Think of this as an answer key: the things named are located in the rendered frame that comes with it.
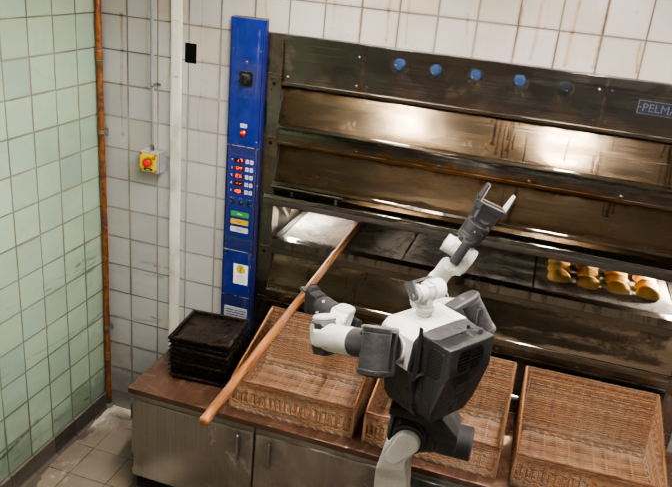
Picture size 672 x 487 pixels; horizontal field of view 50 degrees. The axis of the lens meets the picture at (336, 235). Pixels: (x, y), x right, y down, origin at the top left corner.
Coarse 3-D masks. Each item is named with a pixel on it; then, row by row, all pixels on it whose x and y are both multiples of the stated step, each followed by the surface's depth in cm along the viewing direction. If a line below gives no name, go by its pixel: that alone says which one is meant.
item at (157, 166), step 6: (144, 150) 330; (150, 150) 331; (156, 150) 332; (162, 150) 333; (144, 156) 330; (150, 156) 329; (156, 156) 328; (162, 156) 332; (156, 162) 329; (162, 162) 333; (144, 168) 332; (150, 168) 331; (156, 168) 330; (162, 168) 334
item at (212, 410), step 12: (348, 240) 333; (336, 252) 317; (324, 264) 303; (300, 300) 272; (288, 312) 261; (276, 324) 252; (264, 348) 238; (252, 360) 230; (240, 372) 222; (228, 384) 216; (228, 396) 212; (216, 408) 205; (204, 420) 200
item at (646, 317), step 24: (288, 240) 332; (360, 264) 323; (384, 264) 320; (408, 264) 319; (480, 288) 310; (504, 288) 306; (528, 288) 307; (600, 312) 297; (624, 312) 294; (648, 312) 295
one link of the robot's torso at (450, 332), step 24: (408, 312) 228; (432, 312) 230; (456, 312) 231; (480, 312) 226; (408, 336) 217; (432, 336) 215; (456, 336) 217; (480, 336) 218; (408, 360) 217; (432, 360) 214; (456, 360) 211; (480, 360) 224; (384, 384) 233; (408, 384) 222; (432, 384) 216; (456, 384) 217; (408, 408) 227; (432, 408) 218; (456, 408) 229
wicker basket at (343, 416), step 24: (264, 336) 335; (288, 336) 339; (264, 360) 343; (288, 360) 340; (312, 360) 337; (336, 360) 334; (240, 384) 302; (264, 384) 325; (288, 384) 327; (312, 384) 329; (336, 384) 331; (360, 384) 332; (240, 408) 307; (264, 408) 303; (288, 408) 310; (312, 408) 296; (336, 408) 293; (360, 408) 305; (336, 432) 297
